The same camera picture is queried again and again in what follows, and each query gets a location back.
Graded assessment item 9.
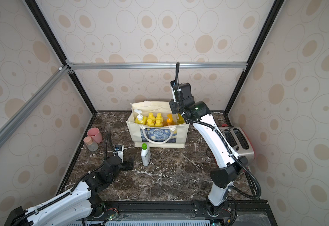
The white bottle green cap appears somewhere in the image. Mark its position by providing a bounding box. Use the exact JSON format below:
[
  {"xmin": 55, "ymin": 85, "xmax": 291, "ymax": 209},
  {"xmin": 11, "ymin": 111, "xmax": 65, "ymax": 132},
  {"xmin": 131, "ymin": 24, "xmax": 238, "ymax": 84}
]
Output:
[{"xmin": 141, "ymin": 143, "xmax": 151, "ymax": 166}]

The green bottle red cap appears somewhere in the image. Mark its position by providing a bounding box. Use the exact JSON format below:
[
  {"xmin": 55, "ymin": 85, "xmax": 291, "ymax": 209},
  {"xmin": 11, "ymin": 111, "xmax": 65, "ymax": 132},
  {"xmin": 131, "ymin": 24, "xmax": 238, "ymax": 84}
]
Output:
[{"xmin": 177, "ymin": 113, "xmax": 185, "ymax": 124}]

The amber pump soap bottle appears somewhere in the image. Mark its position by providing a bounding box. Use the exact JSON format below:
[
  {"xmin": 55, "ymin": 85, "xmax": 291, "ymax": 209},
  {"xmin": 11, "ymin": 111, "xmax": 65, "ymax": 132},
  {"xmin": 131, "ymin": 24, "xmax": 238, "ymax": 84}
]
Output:
[{"xmin": 166, "ymin": 114, "xmax": 175, "ymax": 126}]

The orange soap bottle back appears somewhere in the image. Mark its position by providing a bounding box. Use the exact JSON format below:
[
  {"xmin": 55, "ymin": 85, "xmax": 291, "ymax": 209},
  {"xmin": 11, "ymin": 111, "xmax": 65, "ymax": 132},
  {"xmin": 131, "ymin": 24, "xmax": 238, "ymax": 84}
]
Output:
[{"xmin": 147, "ymin": 112, "xmax": 156, "ymax": 122}]

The orange soap bottle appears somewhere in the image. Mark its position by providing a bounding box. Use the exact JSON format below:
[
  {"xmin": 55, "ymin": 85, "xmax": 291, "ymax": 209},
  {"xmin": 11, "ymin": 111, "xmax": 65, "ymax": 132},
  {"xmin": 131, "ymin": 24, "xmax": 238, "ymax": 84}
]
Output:
[
  {"xmin": 155, "ymin": 119, "xmax": 163, "ymax": 127},
  {"xmin": 156, "ymin": 113, "xmax": 163, "ymax": 123},
  {"xmin": 146, "ymin": 118, "xmax": 155, "ymax": 127},
  {"xmin": 147, "ymin": 112, "xmax": 156, "ymax": 122}
]

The cream Starry Night tote bag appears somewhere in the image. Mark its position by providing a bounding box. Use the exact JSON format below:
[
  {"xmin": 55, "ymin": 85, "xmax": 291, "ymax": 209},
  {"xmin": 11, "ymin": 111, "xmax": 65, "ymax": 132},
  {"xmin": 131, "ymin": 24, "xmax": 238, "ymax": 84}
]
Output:
[{"xmin": 126, "ymin": 101, "xmax": 189, "ymax": 148}]

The large yellow pump soap bottle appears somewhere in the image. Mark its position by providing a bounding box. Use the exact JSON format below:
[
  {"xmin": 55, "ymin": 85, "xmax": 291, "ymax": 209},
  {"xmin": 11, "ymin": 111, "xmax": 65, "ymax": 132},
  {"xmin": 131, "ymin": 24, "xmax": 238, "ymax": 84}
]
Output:
[{"xmin": 133, "ymin": 109, "xmax": 147, "ymax": 125}]

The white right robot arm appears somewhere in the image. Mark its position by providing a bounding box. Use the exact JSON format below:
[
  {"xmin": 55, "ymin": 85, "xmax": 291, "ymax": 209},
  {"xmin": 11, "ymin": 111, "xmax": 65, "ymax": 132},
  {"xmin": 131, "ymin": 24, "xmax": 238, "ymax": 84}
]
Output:
[{"xmin": 169, "ymin": 81, "xmax": 248, "ymax": 207}]

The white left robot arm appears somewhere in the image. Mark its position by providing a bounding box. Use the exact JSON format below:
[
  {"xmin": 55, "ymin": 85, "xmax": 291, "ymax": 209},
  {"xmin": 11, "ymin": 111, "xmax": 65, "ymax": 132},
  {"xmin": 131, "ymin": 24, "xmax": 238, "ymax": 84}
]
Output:
[{"xmin": 5, "ymin": 155, "xmax": 134, "ymax": 226}]

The pink plastic cup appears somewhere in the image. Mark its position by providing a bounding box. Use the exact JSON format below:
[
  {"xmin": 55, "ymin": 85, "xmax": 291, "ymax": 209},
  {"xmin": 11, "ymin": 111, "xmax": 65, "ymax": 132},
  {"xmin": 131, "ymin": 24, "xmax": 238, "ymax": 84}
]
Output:
[{"xmin": 87, "ymin": 128, "xmax": 103, "ymax": 144}]

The silver aluminium crossbar back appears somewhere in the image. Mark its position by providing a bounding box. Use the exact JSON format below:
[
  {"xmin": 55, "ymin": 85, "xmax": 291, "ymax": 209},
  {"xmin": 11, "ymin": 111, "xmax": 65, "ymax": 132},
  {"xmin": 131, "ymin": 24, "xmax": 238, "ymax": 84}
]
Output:
[{"xmin": 69, "ymin": 62, "xmax": 247, "ymax": 70}]

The silver aluminium crossbar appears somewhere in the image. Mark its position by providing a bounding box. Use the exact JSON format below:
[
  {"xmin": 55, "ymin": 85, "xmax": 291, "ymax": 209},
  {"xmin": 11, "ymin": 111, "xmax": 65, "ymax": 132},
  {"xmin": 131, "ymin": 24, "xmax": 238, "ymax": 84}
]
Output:
[
  {"xmin": 69, "ymin": 62, "xmax": 247, "ymax": 70},
  {"xmin": 0, "ymin": 66, "xmax": 69, "ymax": 148}
]

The red polka dot toaster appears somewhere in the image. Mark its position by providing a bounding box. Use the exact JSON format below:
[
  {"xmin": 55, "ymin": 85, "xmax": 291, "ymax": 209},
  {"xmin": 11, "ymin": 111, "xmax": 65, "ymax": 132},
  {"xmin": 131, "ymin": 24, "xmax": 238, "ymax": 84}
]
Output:
[{"xmin": 220, "ymin": 126, "xmax": 255, "ymax": 163}]

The silver aluminium crossbar left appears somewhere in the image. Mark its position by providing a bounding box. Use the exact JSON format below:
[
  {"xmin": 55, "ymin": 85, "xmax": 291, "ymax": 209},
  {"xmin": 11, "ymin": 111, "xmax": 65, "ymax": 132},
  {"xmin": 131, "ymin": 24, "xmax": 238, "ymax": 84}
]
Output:
[{"xmin": 0, "ymin": 66, "xmax": 69, "ymax": 148}]

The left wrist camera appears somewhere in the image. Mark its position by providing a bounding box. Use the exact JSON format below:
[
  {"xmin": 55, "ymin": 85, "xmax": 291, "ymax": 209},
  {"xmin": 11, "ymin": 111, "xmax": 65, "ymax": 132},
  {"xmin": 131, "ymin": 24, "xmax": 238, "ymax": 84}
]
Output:
[{"xmin": 114, "ymin": 145, "xmax": 124, "ymax": 162}]

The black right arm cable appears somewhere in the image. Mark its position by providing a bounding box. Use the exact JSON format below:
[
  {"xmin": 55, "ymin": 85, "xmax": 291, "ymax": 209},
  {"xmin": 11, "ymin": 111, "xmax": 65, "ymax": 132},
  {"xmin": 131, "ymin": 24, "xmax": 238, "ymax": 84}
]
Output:
[{"xmin": 175, "ymin": 61, "xmax": 262, "ymax": 200}]

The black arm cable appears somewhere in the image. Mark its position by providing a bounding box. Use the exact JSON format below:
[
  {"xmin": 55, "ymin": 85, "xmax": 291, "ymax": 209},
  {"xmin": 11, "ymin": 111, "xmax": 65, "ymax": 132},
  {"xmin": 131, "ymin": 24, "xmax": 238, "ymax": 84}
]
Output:
[
  {"xmin": 11, "ymin": 132, "xmax": 117, "ymax": 226},
  {"xmin": 175, "ymin": 61, "xmax": 262, "ymax": 200}
]

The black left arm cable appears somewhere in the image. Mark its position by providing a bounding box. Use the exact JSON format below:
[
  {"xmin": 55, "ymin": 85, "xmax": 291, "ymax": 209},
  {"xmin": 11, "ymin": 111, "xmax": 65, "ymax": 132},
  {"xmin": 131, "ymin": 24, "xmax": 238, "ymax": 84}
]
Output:
[{"xmin": 11, "ymin": 132, "xmax": 117, "ymax": 226}]

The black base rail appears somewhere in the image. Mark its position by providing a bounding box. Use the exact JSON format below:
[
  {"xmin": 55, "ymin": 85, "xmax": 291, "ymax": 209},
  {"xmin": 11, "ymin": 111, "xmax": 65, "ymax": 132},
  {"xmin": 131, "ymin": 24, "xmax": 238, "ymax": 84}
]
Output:
[{"xmin": 72, "ymin": 199, "xmax": 277, "ymax": 226}]

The black corner frame post right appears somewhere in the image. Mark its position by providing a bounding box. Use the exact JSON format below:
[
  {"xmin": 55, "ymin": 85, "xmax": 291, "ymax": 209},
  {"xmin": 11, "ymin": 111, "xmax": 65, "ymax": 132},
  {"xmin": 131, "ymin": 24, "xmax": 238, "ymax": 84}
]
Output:
[{"xmin": 224, "ymin": 0, "xmax": 284, "ymax": 116}]

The black corner frame post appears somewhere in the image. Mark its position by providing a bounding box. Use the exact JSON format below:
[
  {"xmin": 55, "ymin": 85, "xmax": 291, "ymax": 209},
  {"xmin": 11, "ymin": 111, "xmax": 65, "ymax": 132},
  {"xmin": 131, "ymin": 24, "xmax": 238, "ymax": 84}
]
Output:
[
  {"xmin": 224, "ymin": 0, "xmax": 284, "ymax": 116},
  {"xmin": 25, "ymin": 0, "xmax": 97, "ymax": 115}
]

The black corner frame post left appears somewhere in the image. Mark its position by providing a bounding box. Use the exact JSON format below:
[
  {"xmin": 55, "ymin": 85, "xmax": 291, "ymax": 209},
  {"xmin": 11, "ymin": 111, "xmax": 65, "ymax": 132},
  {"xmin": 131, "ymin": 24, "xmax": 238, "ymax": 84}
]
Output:
[{"xmin": 25, "ymin": 0, "xmax": 97, "ymax": 115}]

